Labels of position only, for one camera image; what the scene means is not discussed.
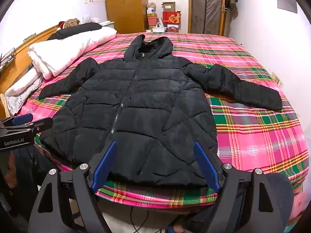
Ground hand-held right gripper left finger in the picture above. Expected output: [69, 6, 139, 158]
[28, 141, 118, 233]

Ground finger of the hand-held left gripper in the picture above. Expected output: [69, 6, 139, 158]
[0, 113, 34, 127]
[0, 117, 53, 135]

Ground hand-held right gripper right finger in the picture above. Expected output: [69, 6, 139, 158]
[193, 141, 290, 233]

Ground black puffer jacket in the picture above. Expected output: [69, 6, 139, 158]
[38, 34, 283, 187]

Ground white pillow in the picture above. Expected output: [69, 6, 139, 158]
[5, 67, 45, 116]

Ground pink plaid bed sheet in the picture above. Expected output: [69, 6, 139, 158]
[18, 32, 307, 210]

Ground wooden headboard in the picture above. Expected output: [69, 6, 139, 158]
[0, 25, 59, 119]

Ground person's dark trousers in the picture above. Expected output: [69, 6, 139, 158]
[10, 147, 295, 233]

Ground white folded quilt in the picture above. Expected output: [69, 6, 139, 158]
[27, 27, 117, 79]

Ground black pillow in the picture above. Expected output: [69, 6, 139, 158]
[47, 22, 102, 40]

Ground brown stuffed toy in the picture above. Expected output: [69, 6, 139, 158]
[58, 19, 80, 30]

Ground white basket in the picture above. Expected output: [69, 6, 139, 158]
[152, 22, 167, 33]

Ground wooden wardrobe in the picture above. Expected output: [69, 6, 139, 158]
[104, 0, 149, 34]

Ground pink plastic container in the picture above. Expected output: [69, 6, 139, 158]
[146, 17, 158, 30]

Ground red gift box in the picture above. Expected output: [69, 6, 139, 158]
[162, 11, 181, 25]

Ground grey fabric wardrobe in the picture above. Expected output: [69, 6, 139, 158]
[188, 0, 227, 36]

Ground clear storage jar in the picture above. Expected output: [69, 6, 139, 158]
[146, 2, 157, 18]

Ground black cable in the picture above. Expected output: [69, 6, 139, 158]
[129, 205, 152, 233]

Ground wall socket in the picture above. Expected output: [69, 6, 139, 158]
[271, 71, 283, 88]

